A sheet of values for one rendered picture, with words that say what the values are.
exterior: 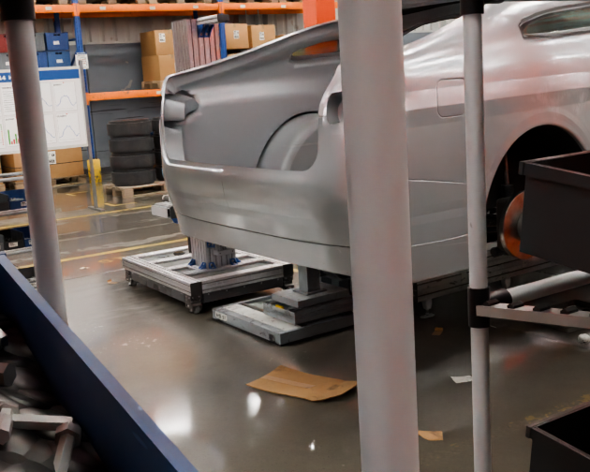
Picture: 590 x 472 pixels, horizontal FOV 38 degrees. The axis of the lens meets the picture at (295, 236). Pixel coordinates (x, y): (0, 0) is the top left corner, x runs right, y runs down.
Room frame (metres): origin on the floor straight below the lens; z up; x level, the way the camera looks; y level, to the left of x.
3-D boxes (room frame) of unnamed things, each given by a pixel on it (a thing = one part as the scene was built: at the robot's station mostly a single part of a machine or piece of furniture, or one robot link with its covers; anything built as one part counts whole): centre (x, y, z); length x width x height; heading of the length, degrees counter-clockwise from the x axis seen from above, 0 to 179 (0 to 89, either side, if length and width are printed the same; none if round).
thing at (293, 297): (5.32, -0.07, 0.32); 0.40 x 0.30 x 0.28; 124
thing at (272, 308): (5.32, -0.07, 0.13); 0.50 x 0.36 x 0.10; 124
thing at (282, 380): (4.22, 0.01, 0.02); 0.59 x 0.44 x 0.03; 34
